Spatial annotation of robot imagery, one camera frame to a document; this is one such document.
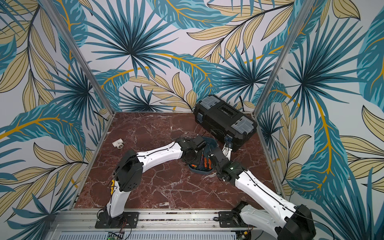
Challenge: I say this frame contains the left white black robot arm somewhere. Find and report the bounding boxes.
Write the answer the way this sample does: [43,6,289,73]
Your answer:
[103,136,206,221]

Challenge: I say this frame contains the aluminium front rail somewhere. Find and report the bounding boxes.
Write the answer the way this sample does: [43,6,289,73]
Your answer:
[47,208,307,232]

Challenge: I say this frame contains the white pipe tee fitting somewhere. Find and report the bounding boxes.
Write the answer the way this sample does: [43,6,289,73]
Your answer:
[112,139,124,149]

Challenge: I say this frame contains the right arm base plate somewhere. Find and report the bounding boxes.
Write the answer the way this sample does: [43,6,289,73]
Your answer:
[214,211,252,228]

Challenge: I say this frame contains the yellow handled pliers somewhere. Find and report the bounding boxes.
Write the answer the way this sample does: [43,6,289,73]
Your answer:
[110,180,116,196]

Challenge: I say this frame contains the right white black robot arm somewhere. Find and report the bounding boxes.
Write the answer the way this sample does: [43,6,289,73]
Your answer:
[208,148,316,240]

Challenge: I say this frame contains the black plastic toolbox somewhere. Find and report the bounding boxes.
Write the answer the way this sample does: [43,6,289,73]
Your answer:
[194,95,257,152]

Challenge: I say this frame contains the teal plastic storage box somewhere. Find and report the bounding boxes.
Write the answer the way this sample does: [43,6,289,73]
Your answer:
[184,136,219,175]

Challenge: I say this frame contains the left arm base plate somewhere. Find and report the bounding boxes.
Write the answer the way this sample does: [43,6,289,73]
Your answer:
[95,211,140,229]

